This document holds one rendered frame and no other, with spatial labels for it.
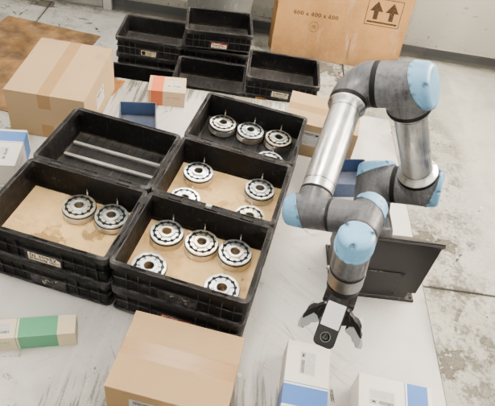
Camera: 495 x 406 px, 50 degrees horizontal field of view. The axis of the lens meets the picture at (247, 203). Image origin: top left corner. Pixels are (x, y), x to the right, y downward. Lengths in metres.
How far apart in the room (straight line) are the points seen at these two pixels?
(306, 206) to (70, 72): 1.35
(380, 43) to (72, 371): 3.53
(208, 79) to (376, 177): 1.76
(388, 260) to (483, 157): 2.34
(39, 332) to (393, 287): 1.07
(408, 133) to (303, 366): 0.68
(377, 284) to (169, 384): 0.76
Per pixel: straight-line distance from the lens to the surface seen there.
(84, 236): 1.68
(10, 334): 1.60
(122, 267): 1.47
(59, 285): 1.69
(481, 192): 3.63
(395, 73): 1.33
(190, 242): 1.62
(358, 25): 4.39
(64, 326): 1.58
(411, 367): 1.73
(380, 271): 1.72
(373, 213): 1.11
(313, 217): 1.14
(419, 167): 1.56
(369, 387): 1.54
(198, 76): 3.23
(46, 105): 2.16
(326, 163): 1.21
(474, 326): 2.88
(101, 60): 2.32
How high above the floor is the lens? 2.09
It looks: 44 degrees down
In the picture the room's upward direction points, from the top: 11 degrees clockwise
